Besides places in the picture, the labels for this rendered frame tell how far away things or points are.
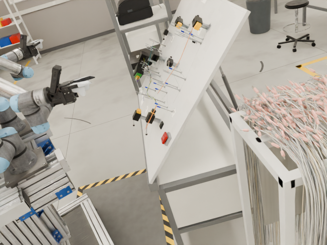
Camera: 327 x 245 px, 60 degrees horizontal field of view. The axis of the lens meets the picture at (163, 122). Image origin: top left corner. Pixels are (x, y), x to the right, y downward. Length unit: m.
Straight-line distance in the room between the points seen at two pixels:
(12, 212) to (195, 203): 1.01
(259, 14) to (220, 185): 4.57
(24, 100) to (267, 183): 1.07
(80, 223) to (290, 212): 2.02
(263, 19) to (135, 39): 2.57
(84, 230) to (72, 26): 7.33
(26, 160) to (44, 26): 7.78
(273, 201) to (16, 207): 1.24
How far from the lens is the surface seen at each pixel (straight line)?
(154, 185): 1.67
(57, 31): 9.25
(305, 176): 0.76
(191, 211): 1.88
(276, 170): 0.79
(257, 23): 6.02
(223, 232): 2.43
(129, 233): 2.62
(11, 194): 1.73
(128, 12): 2.54
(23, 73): 2.14
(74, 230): 2.59
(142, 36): 4.77
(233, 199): 1.89
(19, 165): 1.67
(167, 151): 1.52
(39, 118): 1.35
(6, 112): 2.08
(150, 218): 2.64
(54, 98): 1.29
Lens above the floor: 1.99
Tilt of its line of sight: 32 degrees down
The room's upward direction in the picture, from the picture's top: 16 degrees counter-clockwise
